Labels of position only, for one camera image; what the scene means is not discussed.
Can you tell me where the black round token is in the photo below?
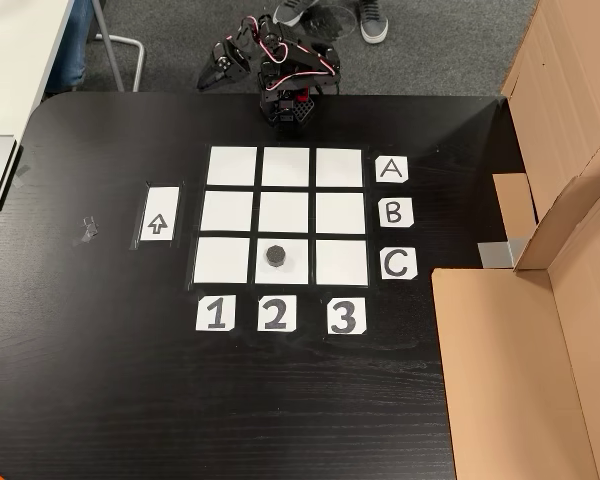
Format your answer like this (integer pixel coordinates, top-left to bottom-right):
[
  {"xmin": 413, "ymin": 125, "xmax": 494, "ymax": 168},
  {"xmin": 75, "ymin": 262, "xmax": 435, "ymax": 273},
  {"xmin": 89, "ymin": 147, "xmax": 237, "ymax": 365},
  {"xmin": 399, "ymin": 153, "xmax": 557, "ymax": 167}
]
[{"xmin": 264, "ymin": 244, "xmax": 288, "ymax": 268}]

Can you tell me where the white square paper sheet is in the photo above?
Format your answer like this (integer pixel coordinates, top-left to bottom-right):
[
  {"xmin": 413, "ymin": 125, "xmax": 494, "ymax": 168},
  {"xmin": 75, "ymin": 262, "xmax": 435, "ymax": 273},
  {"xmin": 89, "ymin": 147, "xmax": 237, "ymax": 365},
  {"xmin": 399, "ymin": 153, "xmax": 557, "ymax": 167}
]
[
  {"xmin": 315, "ymin": 239, "xmax": 370, "ymax": 287},
  {"xmin": 200, "ymin": 190, "xmax": 255, "ymax": 233},
  {"xmin": 254, "ymin": 238, "xmax": 310, "ymax": 286},
  {"xmin": 315, "ymin": 192, "xmax": 367, "ymax": 235},
  {"xmin": 261, "ymin": 146, "xmax": 311, "ymax": 187},
  {"xmin": 207, "ymin": 146, "xmax": 258, "ymax": 186},
  {"xmin": 315, "ymin": 148, "xmax": 363, "ymax": 188},
  {"xmin": 193, "ymin": 237, "xmax": 251, "ymax": 284},
  {"xmin": 258, "ymin": 191, "xmax": 310, "ymax": 234}
]

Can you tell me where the person's foot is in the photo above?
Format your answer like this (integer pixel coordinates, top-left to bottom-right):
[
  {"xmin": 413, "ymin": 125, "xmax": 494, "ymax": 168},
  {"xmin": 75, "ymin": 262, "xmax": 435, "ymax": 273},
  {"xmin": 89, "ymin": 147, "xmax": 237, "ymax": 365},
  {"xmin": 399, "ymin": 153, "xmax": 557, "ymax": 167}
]
[
  {"xmin": 273, "ymin": 0, "xmax": 317, "ymax": 27},
  {"xmin": 357, "ymin": 0, "xmax": 389, "ymax": 45}
]

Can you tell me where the grey metal table leg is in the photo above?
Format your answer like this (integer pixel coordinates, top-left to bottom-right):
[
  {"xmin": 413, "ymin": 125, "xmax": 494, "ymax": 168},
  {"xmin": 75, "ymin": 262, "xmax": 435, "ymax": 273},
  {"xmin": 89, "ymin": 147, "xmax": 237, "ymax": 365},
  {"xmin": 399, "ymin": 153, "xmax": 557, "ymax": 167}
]
[{"xmin": 90, "ymin": 0, "xmax": 146, "ymax": 93}]

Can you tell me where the person's leg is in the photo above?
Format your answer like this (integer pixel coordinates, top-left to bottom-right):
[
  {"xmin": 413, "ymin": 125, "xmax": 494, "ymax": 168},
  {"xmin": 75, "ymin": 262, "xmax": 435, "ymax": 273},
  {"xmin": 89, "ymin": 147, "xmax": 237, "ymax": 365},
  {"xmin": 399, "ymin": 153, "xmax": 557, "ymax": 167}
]
[{"xmin": 44, "ymin": 0, "xmax": 94, "ymax": 95}]

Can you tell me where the paper sheet with arrow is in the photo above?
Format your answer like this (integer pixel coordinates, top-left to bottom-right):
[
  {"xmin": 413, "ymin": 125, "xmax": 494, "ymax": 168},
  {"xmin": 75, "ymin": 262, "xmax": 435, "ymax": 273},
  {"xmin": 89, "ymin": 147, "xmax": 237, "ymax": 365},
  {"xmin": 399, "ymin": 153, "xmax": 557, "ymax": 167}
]
[{"xmin": 138, "ymin": 186, "xmax": 180, "ymax": 243}]

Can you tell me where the paper sheet with letter A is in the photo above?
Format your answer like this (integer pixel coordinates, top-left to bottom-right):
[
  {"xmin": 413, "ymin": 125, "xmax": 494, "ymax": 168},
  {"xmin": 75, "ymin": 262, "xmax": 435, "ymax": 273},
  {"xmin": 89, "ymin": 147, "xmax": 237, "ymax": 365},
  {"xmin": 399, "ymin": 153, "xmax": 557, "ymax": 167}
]
[{"xmin": 375, "ymin": 156, "xmax": 410, "ymax": 184}]

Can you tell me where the white table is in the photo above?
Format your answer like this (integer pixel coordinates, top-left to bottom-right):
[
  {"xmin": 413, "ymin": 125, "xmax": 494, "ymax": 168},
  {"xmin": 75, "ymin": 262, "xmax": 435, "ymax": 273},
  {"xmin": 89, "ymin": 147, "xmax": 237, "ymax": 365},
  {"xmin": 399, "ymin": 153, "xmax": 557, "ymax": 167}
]
[{"xmin": 0, "ymin": 0, "xmax": 106, "ymax": 139}]

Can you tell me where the crumpled grey tape piece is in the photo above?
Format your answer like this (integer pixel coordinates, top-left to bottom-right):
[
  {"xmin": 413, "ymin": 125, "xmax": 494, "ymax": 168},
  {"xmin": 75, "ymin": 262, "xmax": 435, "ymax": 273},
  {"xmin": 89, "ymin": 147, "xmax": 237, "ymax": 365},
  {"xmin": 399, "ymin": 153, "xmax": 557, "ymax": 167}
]
[{"xmin": 71, "ymin": 214, "xmax": 100, "ymax": 247}]

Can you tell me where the paper sheet with letter B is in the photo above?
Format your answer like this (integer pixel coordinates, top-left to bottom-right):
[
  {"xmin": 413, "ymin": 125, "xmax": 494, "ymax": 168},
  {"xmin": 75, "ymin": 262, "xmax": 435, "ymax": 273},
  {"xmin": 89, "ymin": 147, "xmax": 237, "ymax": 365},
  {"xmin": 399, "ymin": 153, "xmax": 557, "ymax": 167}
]
[{"xmin": 378, "ymin": 198, "xmax": 414, "ymax": 229}]

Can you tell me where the paper sheet with number 1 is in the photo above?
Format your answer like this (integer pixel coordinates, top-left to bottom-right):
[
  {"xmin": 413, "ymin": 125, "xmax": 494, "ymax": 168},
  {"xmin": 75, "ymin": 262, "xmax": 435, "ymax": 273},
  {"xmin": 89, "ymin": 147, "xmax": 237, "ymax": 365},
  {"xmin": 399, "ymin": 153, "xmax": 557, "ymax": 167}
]
[{"xmin": 195, "ymin": 294, "xmax": 237, "ymax": 332}]

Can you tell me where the paper sheet with number 2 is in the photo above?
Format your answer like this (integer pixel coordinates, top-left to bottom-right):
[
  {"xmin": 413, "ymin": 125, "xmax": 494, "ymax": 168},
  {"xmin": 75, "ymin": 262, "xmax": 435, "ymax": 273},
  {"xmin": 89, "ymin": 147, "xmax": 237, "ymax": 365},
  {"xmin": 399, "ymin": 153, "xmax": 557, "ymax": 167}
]
[{"xmin": 257, "ymin": 294, "xmax": 298, "ymax": 333}]

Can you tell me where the paper sheet with letter C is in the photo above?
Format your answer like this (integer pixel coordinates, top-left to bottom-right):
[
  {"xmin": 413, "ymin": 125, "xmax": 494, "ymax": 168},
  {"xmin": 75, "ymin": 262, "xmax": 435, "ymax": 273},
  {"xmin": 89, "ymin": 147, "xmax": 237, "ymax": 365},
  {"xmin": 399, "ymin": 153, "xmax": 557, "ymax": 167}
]
[{"xmin": 380, "ymin": 248, "xmax": 419, "ymax": 281}]

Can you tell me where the paper sheet with number 3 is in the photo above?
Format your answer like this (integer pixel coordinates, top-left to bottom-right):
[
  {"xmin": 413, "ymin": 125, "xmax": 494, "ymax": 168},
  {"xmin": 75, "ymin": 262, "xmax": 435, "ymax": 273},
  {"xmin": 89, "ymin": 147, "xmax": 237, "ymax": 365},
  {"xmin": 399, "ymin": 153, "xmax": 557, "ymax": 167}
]
[{"xmin": 327, "ymin": 297, "xmax": 368, "ymax": 335}]

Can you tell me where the grey tape strip on cardboard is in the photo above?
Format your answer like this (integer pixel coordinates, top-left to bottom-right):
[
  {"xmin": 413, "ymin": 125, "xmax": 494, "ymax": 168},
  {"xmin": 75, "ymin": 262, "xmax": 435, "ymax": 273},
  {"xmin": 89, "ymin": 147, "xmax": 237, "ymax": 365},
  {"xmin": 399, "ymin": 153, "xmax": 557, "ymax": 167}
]
[{"xmin": 478, "ymin": 238, "xmax": 529, "ymax": 270}]

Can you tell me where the brown cardboard panel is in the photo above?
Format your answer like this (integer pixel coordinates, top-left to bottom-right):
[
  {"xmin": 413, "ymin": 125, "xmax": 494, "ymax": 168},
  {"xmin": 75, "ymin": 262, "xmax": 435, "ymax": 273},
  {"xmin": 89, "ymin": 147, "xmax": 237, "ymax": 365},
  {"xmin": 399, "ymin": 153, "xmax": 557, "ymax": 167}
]
[
  {"xmin": 431, "ymin": 179, "xmax": 600, "ymax": 480},
  {"xmin": 492, "ymin": 0, "xmax": 600, "ymax": 271}
]

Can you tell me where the red white servo cable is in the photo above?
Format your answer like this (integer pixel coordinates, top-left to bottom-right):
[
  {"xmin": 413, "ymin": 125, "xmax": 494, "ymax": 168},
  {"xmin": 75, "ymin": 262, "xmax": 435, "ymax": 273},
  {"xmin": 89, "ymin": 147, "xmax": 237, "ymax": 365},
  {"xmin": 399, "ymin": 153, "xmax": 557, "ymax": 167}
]
[{"xmin": 240, "ymin": 16, "xmax": 335, "ymax": 90}]

